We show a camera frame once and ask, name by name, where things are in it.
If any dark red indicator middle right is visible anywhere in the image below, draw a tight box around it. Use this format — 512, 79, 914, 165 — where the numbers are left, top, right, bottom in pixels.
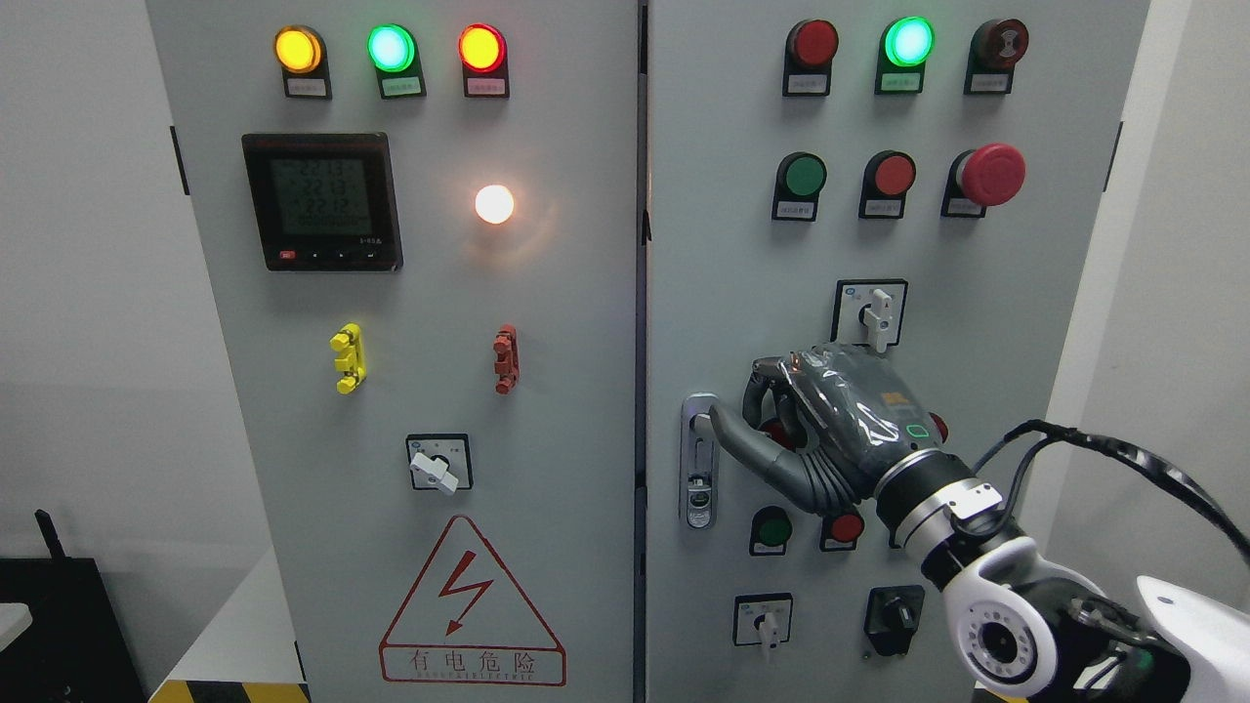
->
930, 412, 950, 443

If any green push button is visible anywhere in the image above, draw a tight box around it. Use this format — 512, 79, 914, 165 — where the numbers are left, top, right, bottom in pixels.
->
771, 151, 828, 223
748, 507, 793, 557

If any grey cabinet door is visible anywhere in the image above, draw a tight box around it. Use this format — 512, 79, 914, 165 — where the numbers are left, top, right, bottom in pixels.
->
640, 1, 1150, 702
146, 1, 639, 702

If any green push button upper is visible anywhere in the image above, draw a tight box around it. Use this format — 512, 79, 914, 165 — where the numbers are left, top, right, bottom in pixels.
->
771, 151, 828, 223

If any red emergency stop button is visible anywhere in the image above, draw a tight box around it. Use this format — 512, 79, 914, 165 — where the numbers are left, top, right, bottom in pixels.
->
941, 143, 1028, 219

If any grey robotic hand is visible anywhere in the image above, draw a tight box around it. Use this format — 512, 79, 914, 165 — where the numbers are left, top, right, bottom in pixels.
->
708, 343, 950, 517

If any silver handle lock plate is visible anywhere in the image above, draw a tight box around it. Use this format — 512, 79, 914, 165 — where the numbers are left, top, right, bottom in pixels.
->
679, 393, 720, 530

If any white left rotary switch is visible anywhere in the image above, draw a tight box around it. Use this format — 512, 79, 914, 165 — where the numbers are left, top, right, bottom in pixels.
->
405, 433, 475, 495

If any red push button upper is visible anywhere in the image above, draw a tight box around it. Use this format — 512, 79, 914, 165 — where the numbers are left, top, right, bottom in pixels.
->
858, 149, 918, 220

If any white lit indicator lamp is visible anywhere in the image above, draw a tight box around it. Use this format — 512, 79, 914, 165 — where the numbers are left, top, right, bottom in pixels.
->
474, 184, 518, 226

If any dark red indicator middle left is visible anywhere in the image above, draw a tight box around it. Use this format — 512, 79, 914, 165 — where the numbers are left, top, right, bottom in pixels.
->
763, 418, 795, 452

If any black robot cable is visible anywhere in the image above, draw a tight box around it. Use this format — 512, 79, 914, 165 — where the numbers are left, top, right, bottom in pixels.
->
973, 420, 1250, 548

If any green indicator light top left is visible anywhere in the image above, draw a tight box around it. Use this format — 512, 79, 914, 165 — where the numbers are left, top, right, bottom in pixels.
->
366, 23, 426, 100

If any red lit indicator light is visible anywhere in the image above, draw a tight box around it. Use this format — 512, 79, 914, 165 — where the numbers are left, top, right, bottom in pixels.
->
458, 23, 510, 99

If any dark buzzer unit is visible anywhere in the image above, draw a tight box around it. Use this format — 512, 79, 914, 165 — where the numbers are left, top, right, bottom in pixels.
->
963, 18, 1028, 95

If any black rotary knob switch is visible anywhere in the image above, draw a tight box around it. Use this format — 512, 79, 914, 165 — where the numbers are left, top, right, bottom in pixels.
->
863, 585, 926, 657

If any red push button lower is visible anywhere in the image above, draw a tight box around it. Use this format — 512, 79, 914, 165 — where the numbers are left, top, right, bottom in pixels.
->
818, 512, 865, 553

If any silver door handle lever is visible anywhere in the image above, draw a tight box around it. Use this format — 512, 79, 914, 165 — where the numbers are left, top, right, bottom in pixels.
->
690, 412, 715, 442

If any black box with antenna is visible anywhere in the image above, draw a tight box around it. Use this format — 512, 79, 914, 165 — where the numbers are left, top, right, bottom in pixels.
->
1, 509, 146, 702

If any dark red indicator top right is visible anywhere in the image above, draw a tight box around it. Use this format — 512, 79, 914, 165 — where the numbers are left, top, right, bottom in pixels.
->
783, 19, 840, 98

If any white upper rotary switch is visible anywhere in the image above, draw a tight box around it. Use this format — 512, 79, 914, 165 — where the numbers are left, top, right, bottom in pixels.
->
830, 276, 909, 355

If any yellow terminal connector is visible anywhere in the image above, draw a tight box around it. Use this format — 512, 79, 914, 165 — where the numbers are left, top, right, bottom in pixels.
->
329, 323, 368, 395

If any red push button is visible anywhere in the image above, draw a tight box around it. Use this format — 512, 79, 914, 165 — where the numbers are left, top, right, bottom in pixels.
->
818, 512, 865, 553
858, 149, 918, 220

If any green push button lower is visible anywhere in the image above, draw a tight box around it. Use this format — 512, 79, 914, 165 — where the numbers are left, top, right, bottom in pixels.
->
748, 507, 793, 557

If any green lit indicator top right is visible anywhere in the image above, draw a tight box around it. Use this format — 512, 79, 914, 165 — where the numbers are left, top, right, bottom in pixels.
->
874, 15, 935, 95

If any dark red indicator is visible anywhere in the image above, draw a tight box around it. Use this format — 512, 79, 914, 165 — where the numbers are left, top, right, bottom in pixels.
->
930, 412, 950, 443
783, 19, 840, 98
763, 418, 795, 452

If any yellow indicator light top left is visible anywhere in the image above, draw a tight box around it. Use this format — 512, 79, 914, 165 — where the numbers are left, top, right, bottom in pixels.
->
273, 25, 333, 100

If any black digital power meter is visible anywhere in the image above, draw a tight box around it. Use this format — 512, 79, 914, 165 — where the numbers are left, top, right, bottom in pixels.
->
241, 133, 403, 271

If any red terminal connector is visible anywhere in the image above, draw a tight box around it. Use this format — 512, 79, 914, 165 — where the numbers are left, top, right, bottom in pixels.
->
493, 324, 520, 395

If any red electrical hazard sign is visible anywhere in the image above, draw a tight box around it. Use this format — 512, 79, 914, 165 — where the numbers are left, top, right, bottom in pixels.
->
378, 515, 568, 688

